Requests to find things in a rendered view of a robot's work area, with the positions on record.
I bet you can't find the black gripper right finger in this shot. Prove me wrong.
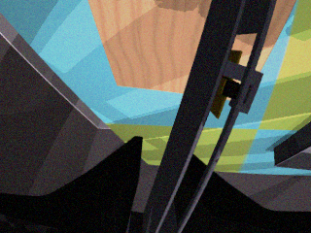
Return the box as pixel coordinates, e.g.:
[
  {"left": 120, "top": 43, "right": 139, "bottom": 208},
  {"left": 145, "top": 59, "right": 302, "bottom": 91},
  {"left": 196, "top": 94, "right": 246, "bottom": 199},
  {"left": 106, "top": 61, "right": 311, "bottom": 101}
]
[{"left": 175, "top": 154, "right": 311, "bottom": 233}]

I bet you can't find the wooden board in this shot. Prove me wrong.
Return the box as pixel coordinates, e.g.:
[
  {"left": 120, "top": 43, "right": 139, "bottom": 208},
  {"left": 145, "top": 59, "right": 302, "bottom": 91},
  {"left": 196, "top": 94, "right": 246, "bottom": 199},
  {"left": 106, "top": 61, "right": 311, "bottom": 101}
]
[{"left": 87, "top": 0, "right": 296, "bottom": 93}]

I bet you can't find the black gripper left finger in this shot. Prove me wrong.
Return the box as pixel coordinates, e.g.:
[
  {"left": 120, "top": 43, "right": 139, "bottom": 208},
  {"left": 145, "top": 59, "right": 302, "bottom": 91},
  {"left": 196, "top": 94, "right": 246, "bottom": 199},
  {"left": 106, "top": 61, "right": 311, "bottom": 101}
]
[{"left": 0, "top": 136, "right": 143, "bottom": 233}]

